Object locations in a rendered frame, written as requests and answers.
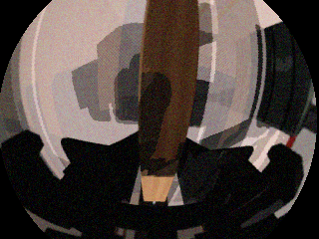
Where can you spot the brown wooden post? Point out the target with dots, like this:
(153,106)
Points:
(139,234)

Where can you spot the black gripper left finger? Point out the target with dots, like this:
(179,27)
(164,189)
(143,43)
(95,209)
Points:
(120,160)

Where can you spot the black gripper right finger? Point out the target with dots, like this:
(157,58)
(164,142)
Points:
(198,164)

